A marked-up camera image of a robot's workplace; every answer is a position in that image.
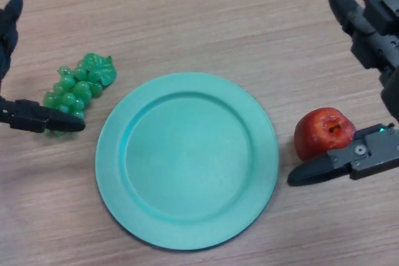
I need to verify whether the green grapes bunch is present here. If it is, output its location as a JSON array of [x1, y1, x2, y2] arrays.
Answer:
[[42, 52, 118, 138]]

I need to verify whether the red apple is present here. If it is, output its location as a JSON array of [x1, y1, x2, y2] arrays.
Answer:
[[294, 107, 357, 163]]

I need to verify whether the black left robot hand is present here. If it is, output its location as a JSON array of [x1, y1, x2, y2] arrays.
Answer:
[[0, 0, 86, 134]]

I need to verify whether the green round plate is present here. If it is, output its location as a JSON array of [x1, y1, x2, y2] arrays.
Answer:
[[95, 72, 279, 251]]

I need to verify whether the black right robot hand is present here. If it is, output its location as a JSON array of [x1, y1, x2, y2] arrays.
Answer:
[[287, 0, 399, 188]]

